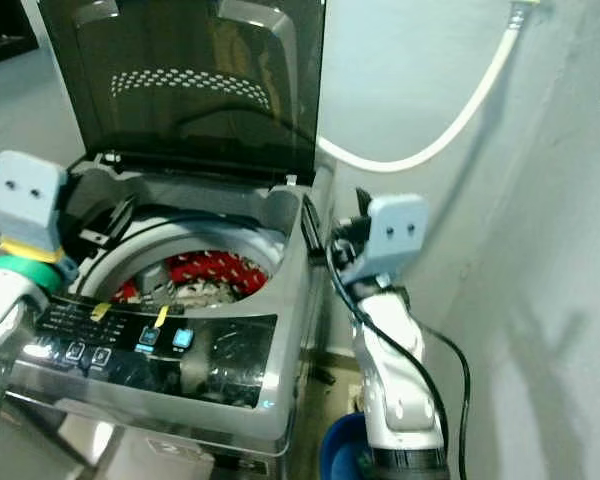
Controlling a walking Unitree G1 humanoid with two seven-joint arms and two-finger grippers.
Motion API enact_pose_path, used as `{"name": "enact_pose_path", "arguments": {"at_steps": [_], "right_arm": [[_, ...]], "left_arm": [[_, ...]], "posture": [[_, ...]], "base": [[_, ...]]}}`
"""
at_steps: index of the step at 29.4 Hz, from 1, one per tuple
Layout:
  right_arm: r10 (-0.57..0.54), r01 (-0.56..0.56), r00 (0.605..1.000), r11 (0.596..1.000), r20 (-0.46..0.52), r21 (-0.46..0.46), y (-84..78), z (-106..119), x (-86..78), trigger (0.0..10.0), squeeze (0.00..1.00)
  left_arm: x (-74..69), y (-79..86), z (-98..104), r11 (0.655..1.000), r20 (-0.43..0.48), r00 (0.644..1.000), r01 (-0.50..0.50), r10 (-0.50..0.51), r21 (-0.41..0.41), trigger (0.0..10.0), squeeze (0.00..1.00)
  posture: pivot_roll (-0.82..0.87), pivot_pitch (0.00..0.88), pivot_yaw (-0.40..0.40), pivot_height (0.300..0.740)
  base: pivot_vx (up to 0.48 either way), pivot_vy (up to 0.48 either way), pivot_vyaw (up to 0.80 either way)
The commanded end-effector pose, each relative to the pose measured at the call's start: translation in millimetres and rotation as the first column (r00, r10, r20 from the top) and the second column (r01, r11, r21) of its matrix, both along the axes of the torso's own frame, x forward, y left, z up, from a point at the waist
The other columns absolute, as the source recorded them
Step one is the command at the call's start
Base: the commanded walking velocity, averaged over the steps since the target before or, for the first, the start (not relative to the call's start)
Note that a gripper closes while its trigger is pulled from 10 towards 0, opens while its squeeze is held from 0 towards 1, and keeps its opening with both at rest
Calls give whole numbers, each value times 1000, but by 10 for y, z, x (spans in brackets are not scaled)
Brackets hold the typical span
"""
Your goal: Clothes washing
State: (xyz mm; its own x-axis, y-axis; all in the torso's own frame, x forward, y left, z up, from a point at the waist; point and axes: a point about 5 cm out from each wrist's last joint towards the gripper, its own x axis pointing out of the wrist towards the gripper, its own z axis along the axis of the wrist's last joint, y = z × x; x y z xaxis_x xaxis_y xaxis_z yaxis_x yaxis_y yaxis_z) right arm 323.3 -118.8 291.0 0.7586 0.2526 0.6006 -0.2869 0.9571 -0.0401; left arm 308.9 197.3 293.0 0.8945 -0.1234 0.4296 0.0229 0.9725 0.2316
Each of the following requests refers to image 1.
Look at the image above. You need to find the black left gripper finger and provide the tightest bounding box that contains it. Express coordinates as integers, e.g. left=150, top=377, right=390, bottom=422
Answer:
left=82, top=195, right=138, bottom=248

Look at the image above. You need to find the grey top-load washing machine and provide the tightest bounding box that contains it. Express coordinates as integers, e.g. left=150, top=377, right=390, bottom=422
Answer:
left=5, top=150, right=333, bottom=480

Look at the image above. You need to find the red white patterned garment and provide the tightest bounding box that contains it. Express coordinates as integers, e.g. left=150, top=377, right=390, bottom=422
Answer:
left=115, top=250, right=271, bottom=302

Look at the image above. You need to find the dark transparent washer lid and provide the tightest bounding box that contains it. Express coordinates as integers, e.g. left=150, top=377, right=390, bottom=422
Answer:
left=37, top=0, right=327, bottom=186

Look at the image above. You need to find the blue plastic basin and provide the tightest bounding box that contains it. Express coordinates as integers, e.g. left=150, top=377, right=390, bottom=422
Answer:
left=317, top=411, right=373, bottom=480

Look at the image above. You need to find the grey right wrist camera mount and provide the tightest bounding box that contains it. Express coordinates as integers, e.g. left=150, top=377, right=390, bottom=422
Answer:
left=360, top=193, right=430, bottom=283

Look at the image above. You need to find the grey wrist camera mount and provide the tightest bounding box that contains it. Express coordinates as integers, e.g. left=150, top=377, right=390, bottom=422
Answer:
left=0, top=151, right=69, bottom=253
left=360, top=193, right=430, bottom=283

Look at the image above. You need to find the white water inlet hose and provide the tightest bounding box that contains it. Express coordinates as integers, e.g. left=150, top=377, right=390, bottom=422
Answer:
left=316, top=0, right=541, bottom=174

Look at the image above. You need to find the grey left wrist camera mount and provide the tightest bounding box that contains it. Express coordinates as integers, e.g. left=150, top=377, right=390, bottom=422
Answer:
left=0, top=151, right=69, bottom=253

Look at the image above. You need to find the black window frame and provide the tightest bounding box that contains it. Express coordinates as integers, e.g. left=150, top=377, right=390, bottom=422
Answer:
left=0, top=0, right=39, bottom=69

